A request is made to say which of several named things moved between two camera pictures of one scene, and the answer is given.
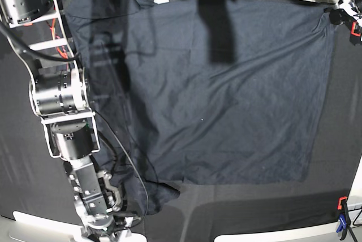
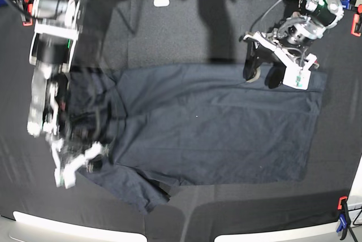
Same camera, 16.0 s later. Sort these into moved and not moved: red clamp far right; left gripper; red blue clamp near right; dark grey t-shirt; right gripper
Moved: dark grey t-shirt; left gripper; right gripper
Not moved: red blue clamp near right; red clamp far right
